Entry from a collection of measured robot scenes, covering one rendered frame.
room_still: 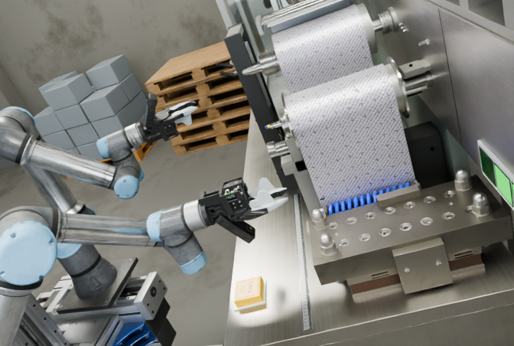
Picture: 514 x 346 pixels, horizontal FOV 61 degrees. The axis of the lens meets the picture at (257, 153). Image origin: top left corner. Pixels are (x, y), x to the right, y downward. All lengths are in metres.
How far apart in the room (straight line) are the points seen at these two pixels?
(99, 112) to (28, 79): 1.80
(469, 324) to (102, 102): 4.18
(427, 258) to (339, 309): 0.23
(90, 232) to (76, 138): 3.99
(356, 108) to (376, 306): 0.43
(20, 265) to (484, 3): 0.96
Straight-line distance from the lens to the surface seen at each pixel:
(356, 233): 1.01
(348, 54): 1.21
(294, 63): 1.20
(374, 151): 1.06
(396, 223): 1.01
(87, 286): 1.64
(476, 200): 0.98
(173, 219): 1.13
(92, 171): 1.47
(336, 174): 1.07
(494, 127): 0.79
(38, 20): 6.01
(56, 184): 1.65
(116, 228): 1.23
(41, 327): 1.62
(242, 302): 1.14
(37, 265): 1.04
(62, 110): 5.08
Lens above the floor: 1.67
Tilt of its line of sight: 25 degrees down
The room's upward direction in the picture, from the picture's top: 22 degrees counter-clockwise
